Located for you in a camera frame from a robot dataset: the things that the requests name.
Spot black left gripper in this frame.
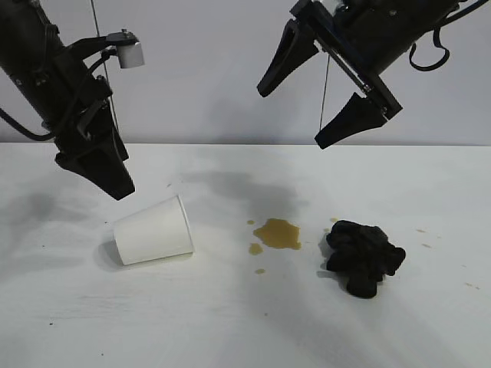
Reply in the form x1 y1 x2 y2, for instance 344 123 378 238
21 47 136 201

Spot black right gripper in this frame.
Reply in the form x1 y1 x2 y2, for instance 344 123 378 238
255 0 467 151

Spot white paper cup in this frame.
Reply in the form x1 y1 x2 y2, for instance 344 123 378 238
113 194 196 266

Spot black cloth rag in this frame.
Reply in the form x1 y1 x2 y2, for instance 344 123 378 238
325 218 407 301

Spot large brown liquid puddle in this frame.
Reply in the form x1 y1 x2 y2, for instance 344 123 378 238
252 218 303 251

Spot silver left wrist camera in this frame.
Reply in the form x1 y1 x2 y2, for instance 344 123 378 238
105 28 147 71

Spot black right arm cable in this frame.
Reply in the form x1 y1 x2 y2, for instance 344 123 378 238
408 0 480 72

